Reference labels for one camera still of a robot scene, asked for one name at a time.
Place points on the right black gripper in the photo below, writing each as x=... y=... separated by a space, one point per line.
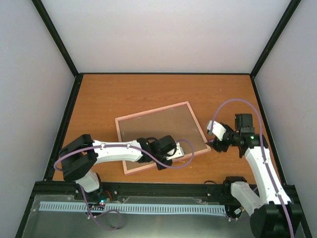
x=218 y=146

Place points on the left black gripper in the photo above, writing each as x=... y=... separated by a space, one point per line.
x=168 y=163

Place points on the pink wooden picture frame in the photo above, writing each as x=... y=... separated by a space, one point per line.
x=153 y=112

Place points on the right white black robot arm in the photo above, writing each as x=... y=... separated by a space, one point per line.
x=272 y=213

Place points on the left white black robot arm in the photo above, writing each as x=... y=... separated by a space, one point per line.
x=78 y=157

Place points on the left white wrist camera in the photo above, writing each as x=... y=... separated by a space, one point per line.
x=175 y=153

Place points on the black mounting rail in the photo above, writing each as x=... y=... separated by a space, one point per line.
x=116 y=190

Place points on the light blue slotted cable duct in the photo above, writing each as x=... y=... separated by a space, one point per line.
x=148 y=209

